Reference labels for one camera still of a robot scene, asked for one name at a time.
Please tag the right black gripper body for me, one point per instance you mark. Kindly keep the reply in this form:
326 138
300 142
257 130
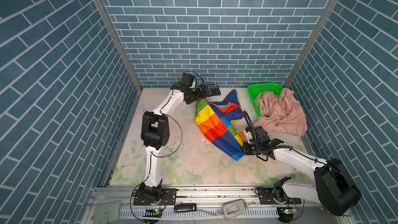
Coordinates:
252 148

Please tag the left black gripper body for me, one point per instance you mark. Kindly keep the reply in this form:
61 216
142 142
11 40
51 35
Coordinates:
194 95

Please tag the rainbow striped shorts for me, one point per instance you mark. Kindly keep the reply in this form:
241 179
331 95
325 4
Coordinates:
216 119

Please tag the green plastic basket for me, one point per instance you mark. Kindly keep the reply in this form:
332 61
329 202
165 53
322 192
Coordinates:
255 89

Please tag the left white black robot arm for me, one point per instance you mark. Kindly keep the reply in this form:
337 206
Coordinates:
155 133

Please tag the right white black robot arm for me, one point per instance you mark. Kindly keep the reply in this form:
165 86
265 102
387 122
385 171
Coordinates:
331 184

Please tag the pink shorts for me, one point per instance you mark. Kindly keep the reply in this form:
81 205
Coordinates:
286 115

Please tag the beige shorts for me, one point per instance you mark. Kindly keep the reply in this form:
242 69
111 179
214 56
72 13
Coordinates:
264 100

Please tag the black calculator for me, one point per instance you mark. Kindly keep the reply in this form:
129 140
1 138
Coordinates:
210 90

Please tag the right green circuit board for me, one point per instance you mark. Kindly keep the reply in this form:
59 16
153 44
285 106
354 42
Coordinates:
285 211

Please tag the green circuit board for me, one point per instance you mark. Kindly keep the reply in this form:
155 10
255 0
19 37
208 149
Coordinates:
285 211
152 213

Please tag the grey plastic clip device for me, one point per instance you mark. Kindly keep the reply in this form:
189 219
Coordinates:
234 209

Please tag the left green circuit board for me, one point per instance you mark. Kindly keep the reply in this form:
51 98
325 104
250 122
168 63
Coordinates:
152 213

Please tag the pale green plastic plate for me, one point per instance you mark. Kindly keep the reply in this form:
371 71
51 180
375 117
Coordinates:
107 213

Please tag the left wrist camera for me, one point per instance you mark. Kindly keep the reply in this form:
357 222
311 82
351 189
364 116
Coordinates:
188 80

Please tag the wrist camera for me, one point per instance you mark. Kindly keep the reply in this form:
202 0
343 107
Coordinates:
248 135
188 80

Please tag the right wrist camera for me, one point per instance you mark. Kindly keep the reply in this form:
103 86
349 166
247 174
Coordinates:
248 135

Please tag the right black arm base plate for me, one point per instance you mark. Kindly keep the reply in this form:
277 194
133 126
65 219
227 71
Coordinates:
269 196

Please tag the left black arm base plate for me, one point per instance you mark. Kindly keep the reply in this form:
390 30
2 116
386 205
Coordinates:
167 196

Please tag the white slotted cable duct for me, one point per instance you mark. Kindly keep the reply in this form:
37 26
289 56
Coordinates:
212 213

